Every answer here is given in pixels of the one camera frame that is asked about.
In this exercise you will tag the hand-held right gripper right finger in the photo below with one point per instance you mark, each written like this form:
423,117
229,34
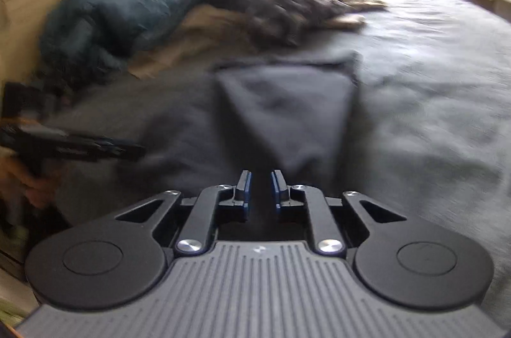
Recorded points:
275,190

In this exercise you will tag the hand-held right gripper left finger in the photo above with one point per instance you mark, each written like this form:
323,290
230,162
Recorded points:
246,194

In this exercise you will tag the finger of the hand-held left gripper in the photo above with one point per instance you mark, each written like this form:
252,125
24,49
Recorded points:
119,151

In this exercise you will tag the dark grey garment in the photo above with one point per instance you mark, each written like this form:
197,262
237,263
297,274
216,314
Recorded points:
279,102

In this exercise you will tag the person's left hand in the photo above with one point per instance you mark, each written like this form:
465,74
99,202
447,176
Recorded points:
36,190

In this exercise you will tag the beige zip jacket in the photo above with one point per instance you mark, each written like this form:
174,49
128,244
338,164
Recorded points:
191,30

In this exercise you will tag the dark plaid shirt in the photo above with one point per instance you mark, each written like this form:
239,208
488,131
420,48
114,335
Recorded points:
279,6

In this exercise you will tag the pale striped cloth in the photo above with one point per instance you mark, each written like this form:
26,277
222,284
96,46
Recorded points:
351,21

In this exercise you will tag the grey bed blanket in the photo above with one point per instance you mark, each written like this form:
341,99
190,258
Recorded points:
431,82

